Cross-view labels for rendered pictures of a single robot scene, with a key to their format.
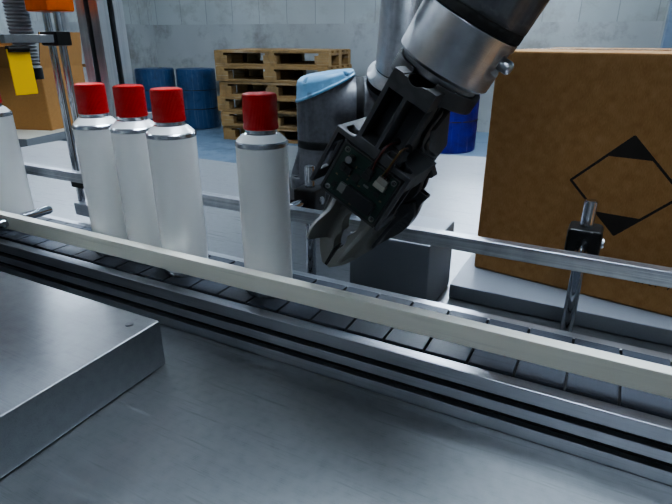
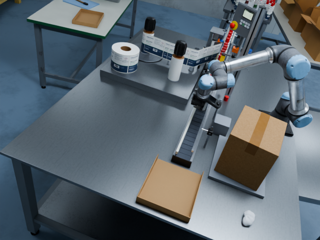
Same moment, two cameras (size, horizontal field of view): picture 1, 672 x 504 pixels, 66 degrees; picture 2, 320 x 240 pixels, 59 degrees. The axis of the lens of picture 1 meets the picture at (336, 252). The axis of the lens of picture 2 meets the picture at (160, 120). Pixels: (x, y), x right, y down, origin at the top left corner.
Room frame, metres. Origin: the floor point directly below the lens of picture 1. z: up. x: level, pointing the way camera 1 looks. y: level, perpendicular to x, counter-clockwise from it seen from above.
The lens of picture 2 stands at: (-0.18, -1.35, 1.97)
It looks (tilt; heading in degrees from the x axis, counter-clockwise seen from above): 39 degrees down; 73
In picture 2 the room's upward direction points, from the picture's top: 13 degrees clockwise
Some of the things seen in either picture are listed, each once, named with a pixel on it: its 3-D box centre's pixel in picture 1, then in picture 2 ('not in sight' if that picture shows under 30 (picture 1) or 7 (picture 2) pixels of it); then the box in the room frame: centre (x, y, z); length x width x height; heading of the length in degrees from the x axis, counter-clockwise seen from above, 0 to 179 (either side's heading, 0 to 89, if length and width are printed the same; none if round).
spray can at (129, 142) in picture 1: (141, 176); not in sight; (0.60, 0.23, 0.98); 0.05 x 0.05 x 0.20
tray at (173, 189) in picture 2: not in sight; (172, 185); (0.21, -0.52, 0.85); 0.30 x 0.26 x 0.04; 62
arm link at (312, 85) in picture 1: (328, 104); (288, 103); (1.08, 0.01, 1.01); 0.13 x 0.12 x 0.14; 91
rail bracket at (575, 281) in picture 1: (575, 290); (204, 136); (0.44, -0.23, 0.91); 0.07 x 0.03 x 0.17; 152
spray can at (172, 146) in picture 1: (177, 184); not in sight; (0.56, 0.18, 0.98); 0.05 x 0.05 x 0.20
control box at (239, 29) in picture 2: not in sight; (246, 19); (0.79, 0.42, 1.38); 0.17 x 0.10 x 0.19; 117
